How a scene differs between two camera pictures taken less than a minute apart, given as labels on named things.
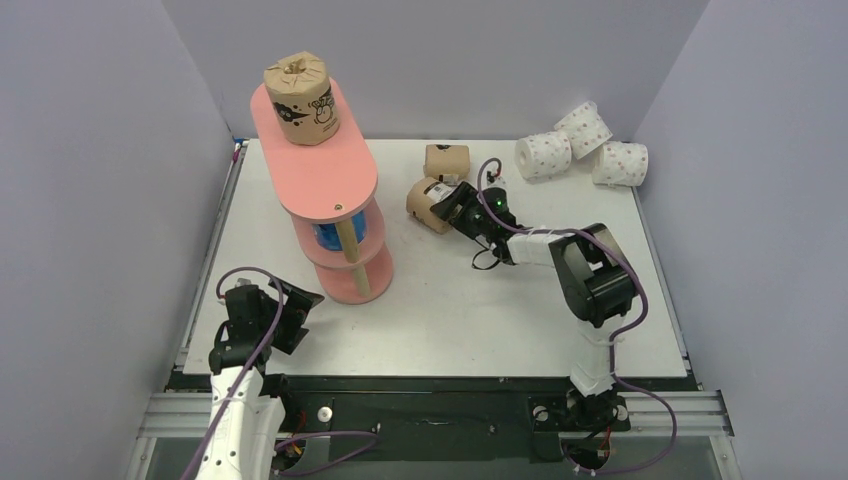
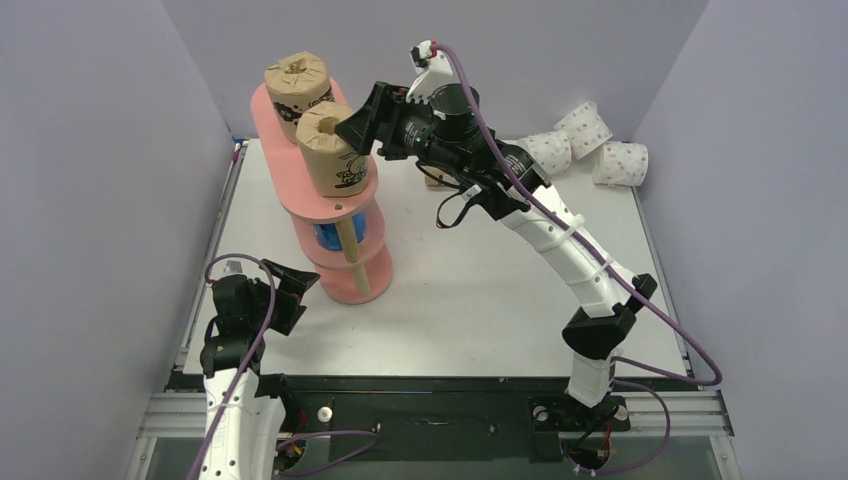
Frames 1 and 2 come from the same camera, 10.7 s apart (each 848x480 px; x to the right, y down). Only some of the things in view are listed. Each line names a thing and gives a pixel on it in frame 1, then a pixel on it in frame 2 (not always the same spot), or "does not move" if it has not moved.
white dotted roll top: (585, 128) does not move
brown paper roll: (304, 96) does not move
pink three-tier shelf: (329, 190) does not move
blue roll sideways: (327, 234) does not move
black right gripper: (461, 207) to (387, 118)
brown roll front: (421, 196) to (333, 164)
